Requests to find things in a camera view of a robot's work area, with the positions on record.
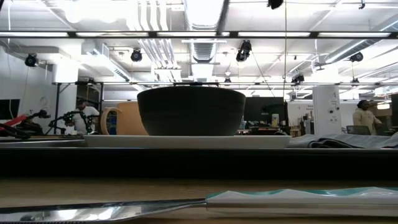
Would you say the black wall screen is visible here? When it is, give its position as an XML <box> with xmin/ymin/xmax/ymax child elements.
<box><xmin>0</xmin><ymin>98</ymin><xmax>21</xmax><ymax>121</ymax></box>

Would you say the black computer monitor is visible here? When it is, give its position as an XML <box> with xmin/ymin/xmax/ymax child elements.
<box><xmin>245</xmin><ymin>96</ymin><xmax>289</xmax><ymax>125</ymax></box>

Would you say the white round plate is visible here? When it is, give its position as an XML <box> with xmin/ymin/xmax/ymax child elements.
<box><xmin>83</xmin><ymin>134</ymin><xmax>292</xmax><ymax>149</ymax></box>

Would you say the black ceiling-hung camera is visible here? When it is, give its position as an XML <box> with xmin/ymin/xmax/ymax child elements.
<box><xmin>290</xmin><ymin>73</ymin><xmax>305</xmax><ymax>85</ymax></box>
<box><xmin>235</xmin><ymin>39</ymin><xmax>252</xmax><ymax>62</ymax></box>
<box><xmin>130</xmin><ymin>48</ymin><xmax>144</xmax><ymax>63</ymax></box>
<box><xmin>24</xmin><ymin>53</ymin><xmax>39</xmax><ymax>68</ymax></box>
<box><xmin>349</xmin><ymin>51</ymin><xmax>364</xmax><ymax>63</ymax></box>

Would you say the knife with patterned teal handle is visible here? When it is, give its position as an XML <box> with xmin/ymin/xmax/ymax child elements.
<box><xmin>0</xmin><ymin>185</ymin><xmax>398</xmax><ymax>223</ymax></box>

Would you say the person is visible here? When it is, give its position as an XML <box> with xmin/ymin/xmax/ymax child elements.
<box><xmin>351</xmin><ymin>99</ymin><xmax>384</xmax><ymax>136</ymax></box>
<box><xmin>72</xmin><ymin>98</ymin><xmax>101</xmax><ymax>136</ymax></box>

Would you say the thin black hanging cable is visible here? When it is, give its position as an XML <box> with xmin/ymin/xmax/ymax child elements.
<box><xmin>284</xmin><ymin>0</ymin><xmax>287</xmax><ymax>100</ymax></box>

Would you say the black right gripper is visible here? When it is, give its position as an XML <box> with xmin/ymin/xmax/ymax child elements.
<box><xmin>266</xmin><ymin>0</ymin><xmax>285</xmax><ymax>11</ymax></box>

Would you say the black bowl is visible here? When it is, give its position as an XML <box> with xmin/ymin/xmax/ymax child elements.
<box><xmin>136</xmin><ymin>85</ymin><xmax>247</xmax><ymax>137</ymax></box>

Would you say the black slanted bar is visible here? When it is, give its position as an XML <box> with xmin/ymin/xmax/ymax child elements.
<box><xmin>0</xmin><ymin>122</ymin><xmax>32</xmax><ymax>140</ymax></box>

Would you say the orange mug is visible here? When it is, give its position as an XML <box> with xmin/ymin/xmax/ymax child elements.
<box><xmin>99</xmin><ymin>101</ymin><xmax>149</xmax><ymax>136</ymax></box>

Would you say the grey cloth napkin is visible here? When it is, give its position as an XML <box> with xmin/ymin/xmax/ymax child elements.
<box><xmin>286</xmin><ymin>131</ymin><xmax>398</xmax><ymax>149</ymax></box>

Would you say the red strip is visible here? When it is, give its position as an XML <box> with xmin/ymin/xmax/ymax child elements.
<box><xmin>6</xmin><ymin>114</ymin><xmax>29</xmax><ymax>127</ymax></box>

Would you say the black aluminium rig frame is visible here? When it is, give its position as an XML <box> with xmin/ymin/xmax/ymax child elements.
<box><xmin>0</xmin><ymin>30</ymin><xmax>398</xmax><ymax>40</ymax></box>

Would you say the white round pillar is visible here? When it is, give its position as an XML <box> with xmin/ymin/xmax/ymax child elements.
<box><xmin>312</xmin><ymin>84</ymin><xmax>343</xmax><ymax>135</ymax></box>

